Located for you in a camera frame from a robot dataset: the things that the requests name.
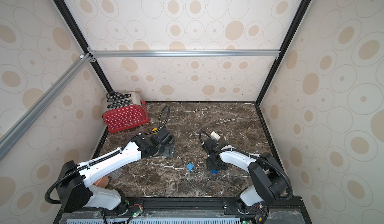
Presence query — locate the horizontal aluminium frame bar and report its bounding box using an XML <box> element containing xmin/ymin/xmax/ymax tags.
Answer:
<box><xmin>88</xmin><ymin>49</ymin><xmax>280</xmax><ymax>58</ymax></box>

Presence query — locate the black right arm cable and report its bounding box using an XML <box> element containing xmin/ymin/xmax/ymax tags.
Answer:
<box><xmin>198</xmin><ymin>130</ymin><xmax>294</xmax><ymax>201</ymax></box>

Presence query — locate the left aluminium frame bar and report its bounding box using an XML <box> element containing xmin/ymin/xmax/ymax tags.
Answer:
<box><xmin>1</xmin><ymin>53</ymin><xmax>91</xmax><ymax>159</ymax></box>

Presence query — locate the red polka dot toaster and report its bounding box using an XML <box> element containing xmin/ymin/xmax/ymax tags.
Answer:
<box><xmin>103</xmin><ymin>91</ymin><xmax>149</xmax><ymax>133</ymax></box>

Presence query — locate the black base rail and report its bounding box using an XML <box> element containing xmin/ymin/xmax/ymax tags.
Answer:
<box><xmin>54</xmin><ymin>197</ymin><xmax>311</xmax><ymax>224</ymax></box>

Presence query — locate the orange plastic cup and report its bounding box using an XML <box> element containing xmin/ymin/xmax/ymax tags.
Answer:
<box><xmin>93</xmin><ymin>176</ymin><xmax>109</xmax><ymax>188</ymax></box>

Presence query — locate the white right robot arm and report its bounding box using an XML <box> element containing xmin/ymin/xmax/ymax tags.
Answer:
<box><xmin>201</xmin><ymin>138</ymin><xmax>293</xmax><ymax>211</ymax></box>

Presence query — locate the light blue long lego brick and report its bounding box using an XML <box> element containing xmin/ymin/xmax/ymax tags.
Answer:
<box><xmin>187</xmin><ymin>163</ymin><xmax>195</xmax><ymax>171</ymax></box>

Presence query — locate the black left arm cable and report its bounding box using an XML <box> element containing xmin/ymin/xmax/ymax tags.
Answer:
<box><xmin>44</xmin><ymin>104</ymin><xmax>171</xmax><ymax>205</ymax></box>

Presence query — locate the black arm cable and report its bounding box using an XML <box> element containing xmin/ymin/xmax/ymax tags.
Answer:
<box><xmin>198</xmin><ymin>130</ymin><xmax>294</xmax><ymax>201</ymax></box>
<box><xmin>44</xmin><ymin>104</ymin><xmax>171</xmax><ymax>205</ymax></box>

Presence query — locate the white long lego brick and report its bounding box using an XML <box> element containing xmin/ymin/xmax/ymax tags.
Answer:
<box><xmin>210</xmin><ymin>131</ymin><xmax>221</xmax><ymax>141</ymax></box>

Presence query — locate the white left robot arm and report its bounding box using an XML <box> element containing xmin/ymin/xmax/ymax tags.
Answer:
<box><xmin>45</xmin><ymin>127</ymin><xmax>175</xmax><ymax>214</ymax></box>

